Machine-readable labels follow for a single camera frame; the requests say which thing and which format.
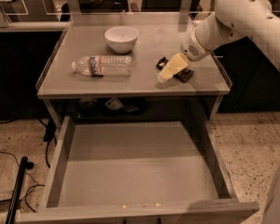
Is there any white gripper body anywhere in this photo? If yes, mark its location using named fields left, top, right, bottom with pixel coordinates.
left=180, top=28, right=210, bottom=62

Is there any clear plastic water bottle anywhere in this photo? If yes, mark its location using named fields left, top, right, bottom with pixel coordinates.
left=72, top=55, right=132, bottom=77

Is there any black pole on floor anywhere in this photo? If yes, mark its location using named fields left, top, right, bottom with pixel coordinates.
left=5, top=156, right=34, bottom=224

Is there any white tag under cabinet top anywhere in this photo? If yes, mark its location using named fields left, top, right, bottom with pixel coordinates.
left=105, top=98, right=123, bottom=111

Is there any grey metal cabinet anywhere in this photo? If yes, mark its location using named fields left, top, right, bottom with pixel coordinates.
left=37, top=12, right=231, bottom=115

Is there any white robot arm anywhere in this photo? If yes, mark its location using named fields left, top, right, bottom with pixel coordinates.
left=157, top=0, right=280, bottom=83

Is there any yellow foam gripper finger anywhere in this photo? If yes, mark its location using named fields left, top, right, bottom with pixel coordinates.
left=157, top=53, right=189, bottom=83

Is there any black chocolate rxbar wrapper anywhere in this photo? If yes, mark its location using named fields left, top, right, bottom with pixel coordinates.
left=156, top=57, right=194, bottom=83

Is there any white ceramic bowl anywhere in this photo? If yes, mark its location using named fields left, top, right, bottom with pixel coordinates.
left=105, top=26, right=138, bottom=54

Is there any white horizontal rail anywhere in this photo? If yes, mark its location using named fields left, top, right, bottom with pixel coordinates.
left=0, top=21, right=70, bottom=33

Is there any black floor cable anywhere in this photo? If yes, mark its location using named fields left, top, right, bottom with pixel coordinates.
left=0, top=119, right=59, bottom=213

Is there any open grey top drawer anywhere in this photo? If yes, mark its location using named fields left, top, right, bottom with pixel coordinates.
left=16, top=115, right=259, bottom=224

